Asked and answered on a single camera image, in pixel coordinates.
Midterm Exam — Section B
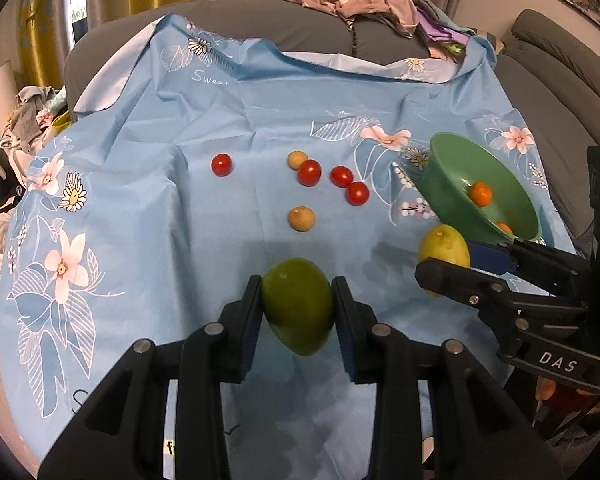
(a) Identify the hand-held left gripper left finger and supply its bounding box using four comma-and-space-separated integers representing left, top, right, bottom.
37, 274, 265, 480

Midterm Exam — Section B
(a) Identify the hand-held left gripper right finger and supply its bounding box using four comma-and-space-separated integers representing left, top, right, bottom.
330, 276, 563, 480

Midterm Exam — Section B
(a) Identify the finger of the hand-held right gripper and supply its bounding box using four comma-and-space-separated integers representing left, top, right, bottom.
415, 257, 587, 357
469, 239, 588, 302

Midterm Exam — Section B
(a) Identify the yellow lemon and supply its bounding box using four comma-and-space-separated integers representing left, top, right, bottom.
418, 224, 472, 299

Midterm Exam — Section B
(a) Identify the green lime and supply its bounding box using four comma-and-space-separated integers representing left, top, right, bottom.
261, 257, 335, 357

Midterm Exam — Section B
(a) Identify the green plastic bowl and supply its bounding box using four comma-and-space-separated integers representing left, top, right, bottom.
414, 132, 543, 246

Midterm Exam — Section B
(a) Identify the person's right hand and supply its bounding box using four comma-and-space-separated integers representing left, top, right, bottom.
535, 377, 600, 411

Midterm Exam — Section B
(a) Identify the blue floral cloth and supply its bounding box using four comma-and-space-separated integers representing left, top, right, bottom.
0, 10, 581, 480

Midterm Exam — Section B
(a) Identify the purple clothing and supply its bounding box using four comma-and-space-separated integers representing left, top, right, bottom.
415, 0, 481, 61

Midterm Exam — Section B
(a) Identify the grey sofa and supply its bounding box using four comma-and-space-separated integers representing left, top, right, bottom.
62, 0, 600, 241

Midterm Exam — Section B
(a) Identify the grey clothes pile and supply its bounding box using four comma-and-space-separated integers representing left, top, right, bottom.
0, 85, 73, 156

